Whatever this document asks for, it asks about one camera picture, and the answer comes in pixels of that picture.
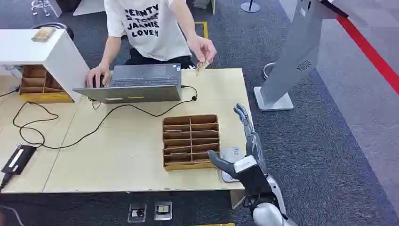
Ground person's left hand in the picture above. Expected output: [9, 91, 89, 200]
[187, 35, 217, 65]

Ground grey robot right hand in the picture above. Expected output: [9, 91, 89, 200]
[207, 103, 268, 180]

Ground person's right hand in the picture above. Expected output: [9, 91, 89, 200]
[86, 65, 112, 89]

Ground patterned yellow card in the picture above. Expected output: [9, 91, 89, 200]
[194, 61, 209, 77]

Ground grey card reader device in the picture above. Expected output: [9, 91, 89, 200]
[220, 147, 242, 183]

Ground grey laptop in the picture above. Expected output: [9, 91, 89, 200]
[73, 64, 183, 104]

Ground black round chair seat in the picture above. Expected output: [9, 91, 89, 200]
[31, 22, 75, 41]

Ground person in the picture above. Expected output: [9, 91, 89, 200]
[104, 0, 195, 68]

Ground round stanchion base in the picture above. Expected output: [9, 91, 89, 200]
[263, 62, 277, 81]
[240, 0, 261, 13]

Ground wooden card box with slots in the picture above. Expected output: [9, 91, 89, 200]
[162, 114, 221, 171]
[19, 65, 75, 104]

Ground white shelf cabinet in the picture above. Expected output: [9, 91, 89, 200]
[0, 28, 91, 103]

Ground chrome chair base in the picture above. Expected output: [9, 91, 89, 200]
[31, 0, 52, 17]

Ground grey kiosk stand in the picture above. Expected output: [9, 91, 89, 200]
[253, 0, 349, 112]

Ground floor power socket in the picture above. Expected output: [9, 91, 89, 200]
[154, 200, 173, 221]
[127, 202, 147, 224]

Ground black power adapter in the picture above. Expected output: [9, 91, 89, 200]
[0, 144, 37, 176]

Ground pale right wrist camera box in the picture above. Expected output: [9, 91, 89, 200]
[233, 155, 275, 200]

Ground black laptop power cable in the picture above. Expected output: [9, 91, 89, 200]
[12, 85, 199, 150]

